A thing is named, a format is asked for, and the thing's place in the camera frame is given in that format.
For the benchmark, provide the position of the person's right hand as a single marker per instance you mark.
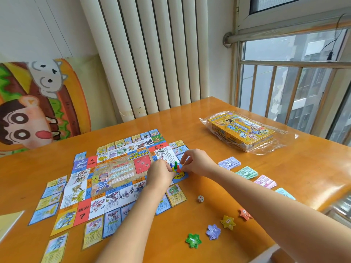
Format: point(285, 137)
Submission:
point(200, 162)

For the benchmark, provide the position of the person's left hand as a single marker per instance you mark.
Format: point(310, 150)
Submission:
point(160, 175)

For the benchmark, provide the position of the person's right thumb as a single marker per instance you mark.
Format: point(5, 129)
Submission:
point(187, 168)

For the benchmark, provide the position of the person's left fingers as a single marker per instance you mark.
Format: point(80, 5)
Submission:
point(164, 164)

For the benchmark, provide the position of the person's right forearm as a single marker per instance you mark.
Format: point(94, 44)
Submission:
point(274, 213)

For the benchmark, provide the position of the person's left forearm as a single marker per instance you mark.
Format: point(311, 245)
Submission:
point(131, 230)

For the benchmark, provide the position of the white die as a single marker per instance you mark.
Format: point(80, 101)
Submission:
point(200, 199)

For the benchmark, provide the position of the purple play money stack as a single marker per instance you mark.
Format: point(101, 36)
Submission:
point(229, 163)

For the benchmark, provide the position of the colourful paper game board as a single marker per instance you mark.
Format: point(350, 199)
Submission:
point(118, 172)

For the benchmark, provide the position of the green play money stack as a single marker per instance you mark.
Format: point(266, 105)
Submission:
point(246, 172)

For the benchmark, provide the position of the yellow game box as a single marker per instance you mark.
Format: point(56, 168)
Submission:
point(241, 131)

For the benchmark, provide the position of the yellow star token stack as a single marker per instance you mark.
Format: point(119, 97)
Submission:
point(228, 222)

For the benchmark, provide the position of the purple star token stack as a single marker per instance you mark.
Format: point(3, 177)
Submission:
point(213, 232)

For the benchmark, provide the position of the green star token stack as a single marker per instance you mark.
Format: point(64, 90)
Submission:
point(193, 240)

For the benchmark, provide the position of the orange star token stack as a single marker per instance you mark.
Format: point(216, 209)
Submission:
point(245, 214)

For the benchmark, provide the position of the pink play money stack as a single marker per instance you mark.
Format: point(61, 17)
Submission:
point(265, 182)

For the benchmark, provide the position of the clear plastic wrapper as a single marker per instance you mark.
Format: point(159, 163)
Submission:
point(282, 134)

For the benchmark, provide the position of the light blue play money stack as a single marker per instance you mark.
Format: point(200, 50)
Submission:
point(285, 193)

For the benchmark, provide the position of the white radiator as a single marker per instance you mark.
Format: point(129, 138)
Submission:
point(148, 51)

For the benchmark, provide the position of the cartoon burger cushion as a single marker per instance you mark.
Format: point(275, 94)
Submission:
point(41, 106)

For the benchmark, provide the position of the grey apartment building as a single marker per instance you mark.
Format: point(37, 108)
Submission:
point(309, 87)

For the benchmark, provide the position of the metal window railing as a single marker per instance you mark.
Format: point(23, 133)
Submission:
point(296, 68)

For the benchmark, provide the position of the grey metal object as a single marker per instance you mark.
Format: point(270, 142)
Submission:
point(338, 212)

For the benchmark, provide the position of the metal horizontal pipe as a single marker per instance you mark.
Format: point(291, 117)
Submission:
point(274, 32)

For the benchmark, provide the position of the pale yellow paper sheet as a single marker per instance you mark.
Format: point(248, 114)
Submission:
point(8, 224)

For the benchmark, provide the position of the white window frame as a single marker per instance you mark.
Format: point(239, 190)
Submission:
point(263, 16)

